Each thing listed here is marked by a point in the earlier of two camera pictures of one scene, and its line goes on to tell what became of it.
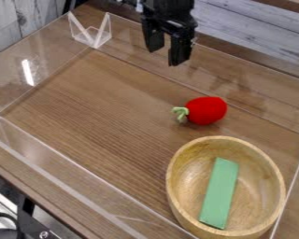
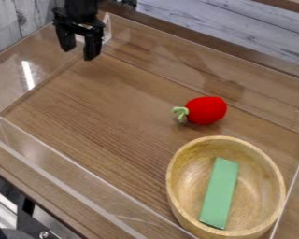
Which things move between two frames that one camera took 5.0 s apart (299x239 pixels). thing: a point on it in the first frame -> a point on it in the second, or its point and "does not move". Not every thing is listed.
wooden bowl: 259,192 does not move
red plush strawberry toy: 204,110 does not move
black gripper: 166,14 -> 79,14
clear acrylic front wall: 20,155 does not move
